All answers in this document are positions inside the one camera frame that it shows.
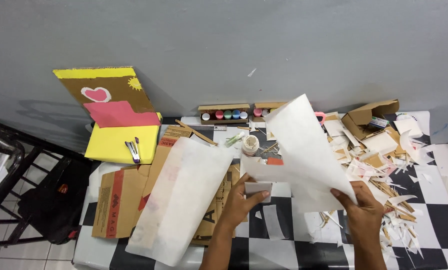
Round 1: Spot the person's left hand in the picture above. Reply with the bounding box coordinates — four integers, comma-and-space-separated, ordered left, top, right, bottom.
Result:
219, 173, 271, 230

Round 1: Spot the person's right hand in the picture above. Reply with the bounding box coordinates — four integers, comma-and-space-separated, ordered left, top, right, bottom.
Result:
330, 181, 385, 248

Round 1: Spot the small white paper block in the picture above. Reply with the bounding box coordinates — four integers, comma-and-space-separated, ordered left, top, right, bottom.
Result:
244, 181, 273, 203

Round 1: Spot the large white paper sheet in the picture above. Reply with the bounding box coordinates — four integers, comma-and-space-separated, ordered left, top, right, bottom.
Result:
242, 94, 358, 214

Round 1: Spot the white paper strip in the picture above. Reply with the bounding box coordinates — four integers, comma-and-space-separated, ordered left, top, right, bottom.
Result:
262, 204, 289, 241

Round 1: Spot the heap of paper and cardboard scraps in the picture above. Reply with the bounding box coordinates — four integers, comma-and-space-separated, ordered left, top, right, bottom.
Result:
318, 111, 436, 259

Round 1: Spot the checkered black white tablecloth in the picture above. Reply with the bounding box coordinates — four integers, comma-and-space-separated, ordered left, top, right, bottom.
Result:
73, 111, 448, 270

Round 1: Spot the long translucent white paper sheet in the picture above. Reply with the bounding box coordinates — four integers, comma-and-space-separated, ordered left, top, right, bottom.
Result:
125, 136, 235, 267

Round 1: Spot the white glue jar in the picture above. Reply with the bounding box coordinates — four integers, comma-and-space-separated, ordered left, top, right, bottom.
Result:
241, 134, 260, 157

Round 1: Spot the clear glue stick tube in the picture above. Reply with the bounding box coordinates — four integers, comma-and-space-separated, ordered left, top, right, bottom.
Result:
224, 131, 245, 148

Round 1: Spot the brown cardboard strip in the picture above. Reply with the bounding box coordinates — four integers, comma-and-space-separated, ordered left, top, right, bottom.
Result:
175, 119, 219, 146

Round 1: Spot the open brown cardboard box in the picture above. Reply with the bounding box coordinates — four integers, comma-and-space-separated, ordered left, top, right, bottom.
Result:
341, 99, 400, 141

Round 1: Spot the small cardboard box of paint jars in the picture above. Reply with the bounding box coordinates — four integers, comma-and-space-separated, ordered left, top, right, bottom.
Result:
252, 102, 288, 123

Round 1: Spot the flattened brown cardboard box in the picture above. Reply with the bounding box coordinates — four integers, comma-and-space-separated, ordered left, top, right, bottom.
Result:
92, 125, 248, 247

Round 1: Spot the purple stapler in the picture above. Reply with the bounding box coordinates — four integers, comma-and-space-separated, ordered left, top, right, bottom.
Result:
125, 137, 141, 164

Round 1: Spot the painted yellow cardboard craft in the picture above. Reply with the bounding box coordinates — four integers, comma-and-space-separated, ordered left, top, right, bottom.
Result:
52, 67, 163, 165

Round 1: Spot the black bag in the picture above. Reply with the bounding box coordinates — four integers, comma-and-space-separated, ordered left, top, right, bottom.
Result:
17, 157, 93, 245

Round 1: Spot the black metal chair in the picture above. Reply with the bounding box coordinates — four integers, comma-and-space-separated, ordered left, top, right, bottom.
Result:
0, 116, 93, 248

